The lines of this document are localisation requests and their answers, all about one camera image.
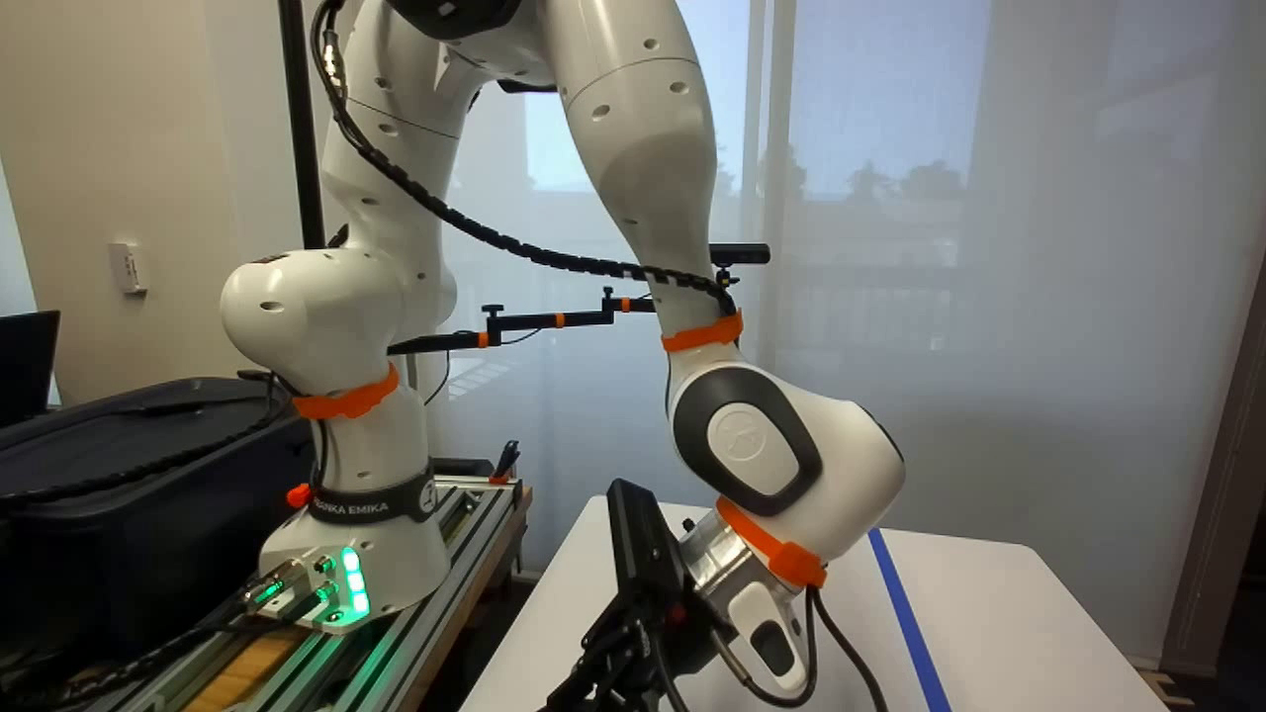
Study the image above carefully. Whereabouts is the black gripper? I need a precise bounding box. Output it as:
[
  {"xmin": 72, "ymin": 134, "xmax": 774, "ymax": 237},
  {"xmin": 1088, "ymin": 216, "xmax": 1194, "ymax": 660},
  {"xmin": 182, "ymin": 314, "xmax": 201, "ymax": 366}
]
[{"xmin": 537, "ymin": 589, "xmax": 731, "ymax": 712}]

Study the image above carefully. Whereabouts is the black clamp lever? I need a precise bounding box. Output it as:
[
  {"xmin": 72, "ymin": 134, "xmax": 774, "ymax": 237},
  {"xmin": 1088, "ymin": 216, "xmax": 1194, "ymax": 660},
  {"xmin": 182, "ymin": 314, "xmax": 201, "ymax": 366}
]
[{"xmin": 488, "ymin": 435, "xmax": 527, "ymax": 492}]

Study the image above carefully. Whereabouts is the blue tape strip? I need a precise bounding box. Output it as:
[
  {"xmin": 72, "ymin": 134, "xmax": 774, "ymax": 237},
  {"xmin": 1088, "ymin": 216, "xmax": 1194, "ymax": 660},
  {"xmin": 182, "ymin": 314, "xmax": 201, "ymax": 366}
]
[{"xmin": 863, "ymin": 527, "xmax": 956, "ymax": 712}]

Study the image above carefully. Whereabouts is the black hard case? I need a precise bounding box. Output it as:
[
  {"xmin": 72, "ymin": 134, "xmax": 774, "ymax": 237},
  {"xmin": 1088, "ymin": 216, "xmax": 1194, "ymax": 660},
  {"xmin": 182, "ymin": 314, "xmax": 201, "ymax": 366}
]
[{"xmin": 0, "ymin": 373, "xmax": 319, "ymax": 670}]

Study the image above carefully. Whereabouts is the white sheer window curtain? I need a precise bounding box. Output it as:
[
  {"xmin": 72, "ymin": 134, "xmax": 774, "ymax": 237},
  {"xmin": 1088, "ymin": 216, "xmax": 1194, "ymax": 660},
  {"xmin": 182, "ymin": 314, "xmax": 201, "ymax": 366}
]
[{"xmin": 420, "ymin": 0, "xmax": 1266, "ymax": 670}]

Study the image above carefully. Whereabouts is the black vertical pole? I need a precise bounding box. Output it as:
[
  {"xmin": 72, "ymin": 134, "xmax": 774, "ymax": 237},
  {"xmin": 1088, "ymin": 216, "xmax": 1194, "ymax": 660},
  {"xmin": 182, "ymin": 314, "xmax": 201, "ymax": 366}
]
[{"xmin": 273, "ymin": 0, "xmax": 327, "ymax": 254}]

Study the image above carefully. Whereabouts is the dark monitor screen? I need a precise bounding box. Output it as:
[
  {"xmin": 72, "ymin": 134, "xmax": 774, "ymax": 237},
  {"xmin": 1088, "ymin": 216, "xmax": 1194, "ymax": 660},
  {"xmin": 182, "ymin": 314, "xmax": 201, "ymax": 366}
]
[{"xmin": 0, "ymin": 310, "xmax": 64, "ymax": 431}]

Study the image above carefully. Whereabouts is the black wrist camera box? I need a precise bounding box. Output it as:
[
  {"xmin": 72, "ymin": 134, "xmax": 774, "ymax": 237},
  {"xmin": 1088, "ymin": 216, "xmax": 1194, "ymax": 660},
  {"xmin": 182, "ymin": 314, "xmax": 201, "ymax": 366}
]
[{"xmin": 606, "ymin": 477, "xmax": 693, "ymax": 638}]

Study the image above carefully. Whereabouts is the rail frame with tan strip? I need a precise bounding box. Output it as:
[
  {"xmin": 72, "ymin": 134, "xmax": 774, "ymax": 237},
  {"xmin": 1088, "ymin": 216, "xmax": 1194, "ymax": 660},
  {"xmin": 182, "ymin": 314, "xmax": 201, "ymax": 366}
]
[{"xmin": 74, "ymin": 472, "xmax": 537, "ymax": 712}]

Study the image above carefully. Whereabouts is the orange strap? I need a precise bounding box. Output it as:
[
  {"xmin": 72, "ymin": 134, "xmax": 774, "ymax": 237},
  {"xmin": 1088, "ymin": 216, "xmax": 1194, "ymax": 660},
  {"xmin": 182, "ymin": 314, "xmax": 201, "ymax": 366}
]
[
  {"xmin": 289, "ymin": 362, "xmax": 406, "ymax": 426},
  {"xmin": 661, "ymin": 310, "xmax": 748, "ymax": 358},
  {"xmin": 711, "ymin": 494, "xmax": 830, "ymax": 594}
]

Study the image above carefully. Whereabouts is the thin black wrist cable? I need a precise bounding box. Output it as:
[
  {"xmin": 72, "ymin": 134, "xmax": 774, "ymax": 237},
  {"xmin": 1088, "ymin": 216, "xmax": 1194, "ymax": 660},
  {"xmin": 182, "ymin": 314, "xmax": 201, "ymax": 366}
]
[{"xmin": 805, "ymin": 589, "xmax": 889, "ymax": 712}]

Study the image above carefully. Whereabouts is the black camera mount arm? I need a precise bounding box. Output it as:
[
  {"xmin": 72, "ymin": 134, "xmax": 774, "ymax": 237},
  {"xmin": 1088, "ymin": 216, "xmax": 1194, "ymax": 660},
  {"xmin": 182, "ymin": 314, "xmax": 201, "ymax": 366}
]
[{"xmin": 388, "ymin": 285, "xmax": 666, "ymax": 358}]

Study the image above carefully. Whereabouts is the black stereo camera bar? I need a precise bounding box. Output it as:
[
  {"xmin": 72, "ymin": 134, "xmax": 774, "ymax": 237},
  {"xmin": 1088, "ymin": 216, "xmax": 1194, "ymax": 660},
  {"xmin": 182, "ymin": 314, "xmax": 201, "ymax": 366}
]
[{"xmin": 705, "ymin": 242, "xmax": 774, "ymax": 273}]

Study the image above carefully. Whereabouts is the black corrugated cable conduit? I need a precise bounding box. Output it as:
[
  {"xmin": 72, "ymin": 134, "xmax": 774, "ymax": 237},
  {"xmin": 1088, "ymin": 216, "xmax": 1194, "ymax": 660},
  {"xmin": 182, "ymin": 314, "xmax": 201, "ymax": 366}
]
[{"xmin": 308, "ymin": 0, "xmax": 738, "ymax": 300}]

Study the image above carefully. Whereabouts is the brown wooden door frame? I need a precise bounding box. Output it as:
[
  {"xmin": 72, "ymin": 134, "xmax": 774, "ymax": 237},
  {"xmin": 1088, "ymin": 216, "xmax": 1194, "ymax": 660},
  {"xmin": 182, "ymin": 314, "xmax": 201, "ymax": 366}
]
[{"xmin": 1158, "ymin": 254, "xmax": 1266, "ymax": 685}]

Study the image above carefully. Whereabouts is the white wall light switch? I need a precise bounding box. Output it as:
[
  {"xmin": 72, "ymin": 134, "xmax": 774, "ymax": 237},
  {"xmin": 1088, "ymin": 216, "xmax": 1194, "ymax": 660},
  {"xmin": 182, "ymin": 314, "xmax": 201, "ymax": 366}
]
[{"xmin": 106, "ymin": 232, "xmax": 152, "ymax": 303}]

